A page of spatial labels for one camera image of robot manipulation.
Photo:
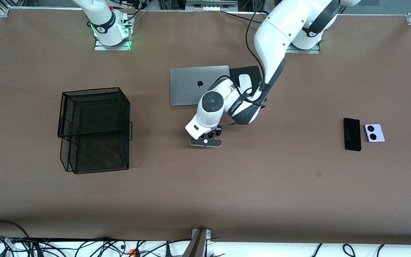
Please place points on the long black smartphone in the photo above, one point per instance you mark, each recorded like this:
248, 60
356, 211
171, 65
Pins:
352, 135

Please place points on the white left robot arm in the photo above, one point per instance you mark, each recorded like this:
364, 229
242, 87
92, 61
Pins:
277, 32

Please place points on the silver closed laptop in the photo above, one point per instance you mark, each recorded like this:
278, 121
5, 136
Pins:
184, 85

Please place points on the white computer mouse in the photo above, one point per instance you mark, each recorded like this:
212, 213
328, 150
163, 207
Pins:
244, 80

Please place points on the black mouse pad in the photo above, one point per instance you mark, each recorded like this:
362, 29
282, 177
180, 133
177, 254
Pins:
252, 70

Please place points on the grey power strip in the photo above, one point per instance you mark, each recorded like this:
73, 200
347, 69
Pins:
211, 7

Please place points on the lilac flip phone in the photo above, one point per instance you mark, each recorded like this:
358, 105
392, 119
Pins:
374, 133

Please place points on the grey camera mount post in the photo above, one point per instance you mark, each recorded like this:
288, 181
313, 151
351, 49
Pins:
196, 246

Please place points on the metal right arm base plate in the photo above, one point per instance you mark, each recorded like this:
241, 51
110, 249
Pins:
102, 47

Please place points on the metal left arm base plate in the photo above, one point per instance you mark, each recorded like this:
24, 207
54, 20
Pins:
316, 51

